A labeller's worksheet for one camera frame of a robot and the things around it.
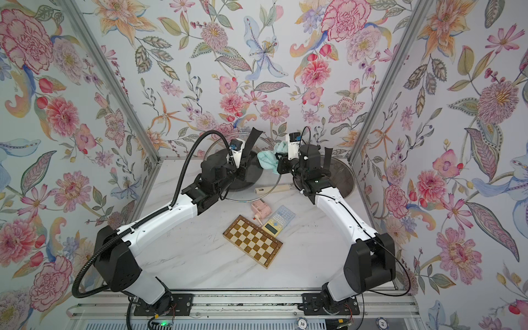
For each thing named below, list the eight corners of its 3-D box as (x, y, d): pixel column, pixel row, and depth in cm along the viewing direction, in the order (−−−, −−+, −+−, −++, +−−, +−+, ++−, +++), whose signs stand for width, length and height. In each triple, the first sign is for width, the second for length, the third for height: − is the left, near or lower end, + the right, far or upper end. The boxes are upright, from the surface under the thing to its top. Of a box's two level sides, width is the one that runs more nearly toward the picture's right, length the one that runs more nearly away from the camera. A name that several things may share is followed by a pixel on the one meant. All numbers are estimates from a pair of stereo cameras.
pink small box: (261, 221, 97) (261, 215, 93) (251, 210, 101) (251, 204, 96) (271, 214, 99) (271, 208, 95) (261, 203, 103) (260, 197, 99)
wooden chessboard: (223, 237, 93) (222, 234, 90) (240, 217, 99) (240, 214, 97) (267, 269, 84) (267, 266, 82) (282, 245, 91) (283, 242, 88)
